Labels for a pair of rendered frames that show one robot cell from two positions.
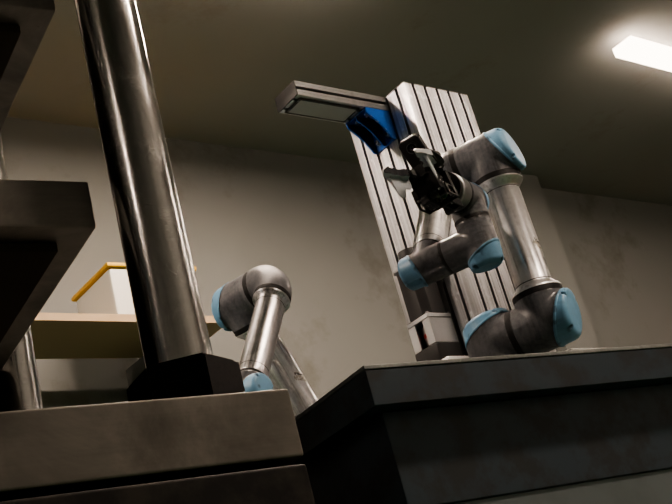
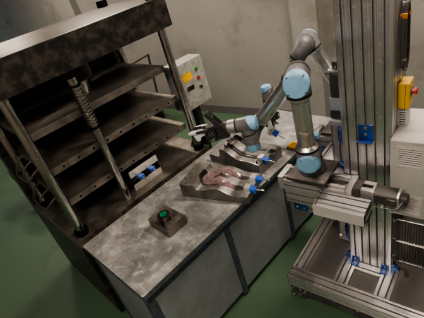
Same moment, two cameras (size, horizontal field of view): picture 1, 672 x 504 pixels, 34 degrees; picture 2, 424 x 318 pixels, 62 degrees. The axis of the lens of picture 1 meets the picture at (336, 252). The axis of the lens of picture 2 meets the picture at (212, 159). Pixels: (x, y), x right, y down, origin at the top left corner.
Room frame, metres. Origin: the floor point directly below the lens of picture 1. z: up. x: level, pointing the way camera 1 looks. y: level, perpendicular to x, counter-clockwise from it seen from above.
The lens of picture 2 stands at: (1.86, -1.86, 2.24)
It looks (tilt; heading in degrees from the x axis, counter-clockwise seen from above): 31 degrees down; 88
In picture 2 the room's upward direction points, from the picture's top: 17 degrees counter-clockwise
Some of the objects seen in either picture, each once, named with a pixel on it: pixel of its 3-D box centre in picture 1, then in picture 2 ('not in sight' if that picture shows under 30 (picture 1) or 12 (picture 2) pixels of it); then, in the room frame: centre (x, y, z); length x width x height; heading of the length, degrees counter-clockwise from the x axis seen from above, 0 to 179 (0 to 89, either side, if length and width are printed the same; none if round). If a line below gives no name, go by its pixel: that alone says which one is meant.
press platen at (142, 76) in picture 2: not in sight; (82, 94); (1.15, 0.84, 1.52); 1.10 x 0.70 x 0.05; 35
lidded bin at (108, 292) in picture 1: (138, 307); not in sight; (4.11, 0.82, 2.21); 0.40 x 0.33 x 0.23; 133
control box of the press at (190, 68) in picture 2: not in sight; (204, 135); (1.95, 1.11, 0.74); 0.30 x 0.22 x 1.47; 35
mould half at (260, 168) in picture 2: not in sight; (243, 151); (2.18, 0.42, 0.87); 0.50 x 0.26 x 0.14; 125
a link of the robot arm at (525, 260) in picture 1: (516, 238); (303, 122); (2.38, -0.41, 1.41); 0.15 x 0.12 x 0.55; 65
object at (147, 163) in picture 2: not in sight; (129, 164); (1.27, 0.75, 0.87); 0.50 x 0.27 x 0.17; 125
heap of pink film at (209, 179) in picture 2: not in sight; (219, 176); (1.95, 0.14, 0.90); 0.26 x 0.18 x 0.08; 143
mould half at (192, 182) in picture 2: not in sight; (220, 182); (1.94, 0.14, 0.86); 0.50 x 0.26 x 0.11; 143
